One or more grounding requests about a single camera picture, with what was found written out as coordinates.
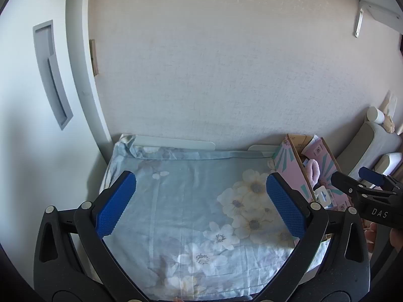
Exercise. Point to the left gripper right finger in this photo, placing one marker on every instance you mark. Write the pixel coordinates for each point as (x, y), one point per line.
(330, 261)

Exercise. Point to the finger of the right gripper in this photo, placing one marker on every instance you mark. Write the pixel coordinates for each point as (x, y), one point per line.
(385, 182)
(352, 187)

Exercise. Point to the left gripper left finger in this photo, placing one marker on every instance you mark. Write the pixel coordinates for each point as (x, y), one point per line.
(72, 262)

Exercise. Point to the blue white carton box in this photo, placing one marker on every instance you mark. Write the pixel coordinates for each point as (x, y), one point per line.
(324, 197)

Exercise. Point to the pink fluffy sock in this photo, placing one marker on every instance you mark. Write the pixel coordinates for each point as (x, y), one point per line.
(312, 171)

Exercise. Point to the person's right hand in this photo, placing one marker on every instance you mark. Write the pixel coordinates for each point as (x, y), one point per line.
(396, 239)

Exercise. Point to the pink quilt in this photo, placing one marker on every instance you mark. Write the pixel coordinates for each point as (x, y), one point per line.
(370, 231)

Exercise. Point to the beige plush toy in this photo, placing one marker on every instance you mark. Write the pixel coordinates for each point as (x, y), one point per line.
(388, 124)

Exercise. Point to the white cylinder cup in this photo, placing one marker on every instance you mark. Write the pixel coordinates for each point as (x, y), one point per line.
(375, 115)

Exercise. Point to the cardboard box pink outside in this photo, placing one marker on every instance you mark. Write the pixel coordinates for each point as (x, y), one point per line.
(289, 161)

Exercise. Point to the floral blue bedsheet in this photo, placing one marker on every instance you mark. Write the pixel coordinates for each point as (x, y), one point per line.
(200, 225)

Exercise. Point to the white bed rail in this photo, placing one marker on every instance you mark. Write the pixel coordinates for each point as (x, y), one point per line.
(141, 140)

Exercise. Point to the grey recessed door handle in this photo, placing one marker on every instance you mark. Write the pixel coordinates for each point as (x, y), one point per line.
(46, 57)

